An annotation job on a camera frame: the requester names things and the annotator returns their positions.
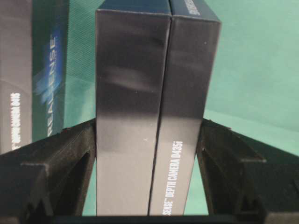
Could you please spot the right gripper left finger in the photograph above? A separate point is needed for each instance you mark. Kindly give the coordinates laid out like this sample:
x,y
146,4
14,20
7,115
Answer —
x,y
51,175

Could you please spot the black camera box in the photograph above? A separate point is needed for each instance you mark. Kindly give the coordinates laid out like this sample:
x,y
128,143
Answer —
x,y
154,60
33,56

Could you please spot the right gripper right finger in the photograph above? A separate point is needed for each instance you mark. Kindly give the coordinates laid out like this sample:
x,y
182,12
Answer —
x,y
242,175

